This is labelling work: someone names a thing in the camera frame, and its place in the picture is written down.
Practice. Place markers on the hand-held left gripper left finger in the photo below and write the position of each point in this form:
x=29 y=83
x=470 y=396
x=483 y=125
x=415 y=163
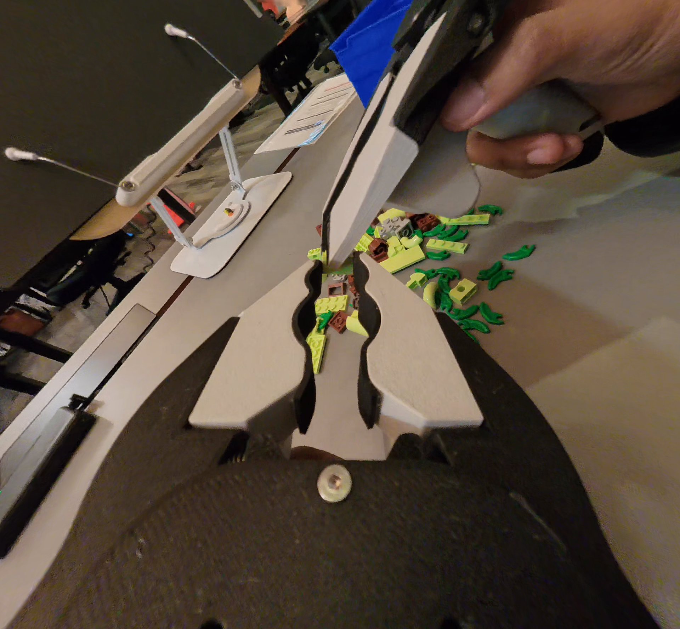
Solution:
x=249 y=374

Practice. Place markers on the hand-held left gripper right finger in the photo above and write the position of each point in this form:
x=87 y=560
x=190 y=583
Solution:
x=419 y=374

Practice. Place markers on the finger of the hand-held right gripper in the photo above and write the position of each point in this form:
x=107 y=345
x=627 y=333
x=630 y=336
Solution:
x=372 y=177
x=366 y=119

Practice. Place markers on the pile of toy bricks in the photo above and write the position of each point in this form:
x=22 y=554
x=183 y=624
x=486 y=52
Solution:
x=403 y=257

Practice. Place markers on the person's right forearm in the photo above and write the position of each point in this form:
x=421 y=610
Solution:
x=648 y=135

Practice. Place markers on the person's right hand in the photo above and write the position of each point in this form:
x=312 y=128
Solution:
x=595 y=34

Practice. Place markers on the laminated paper sheet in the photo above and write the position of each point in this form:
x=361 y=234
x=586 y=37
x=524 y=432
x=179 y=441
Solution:
x=313 y=114

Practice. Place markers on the blue storage bin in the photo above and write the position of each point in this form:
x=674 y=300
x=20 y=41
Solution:
x=372 y=45

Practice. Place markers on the white monitor stand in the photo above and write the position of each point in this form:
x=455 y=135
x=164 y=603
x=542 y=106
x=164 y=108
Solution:
x=228 y=215

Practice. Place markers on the orange ribbed cone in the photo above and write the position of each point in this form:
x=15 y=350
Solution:
x=178 y=212

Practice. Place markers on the black office chair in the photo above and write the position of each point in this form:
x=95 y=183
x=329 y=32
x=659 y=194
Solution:
x=101 y=273

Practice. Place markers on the black ribbed power brick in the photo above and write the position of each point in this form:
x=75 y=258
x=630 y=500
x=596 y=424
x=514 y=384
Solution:
x=37 y=469

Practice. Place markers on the black monitor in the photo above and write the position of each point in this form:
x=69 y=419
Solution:
x=106 y=82

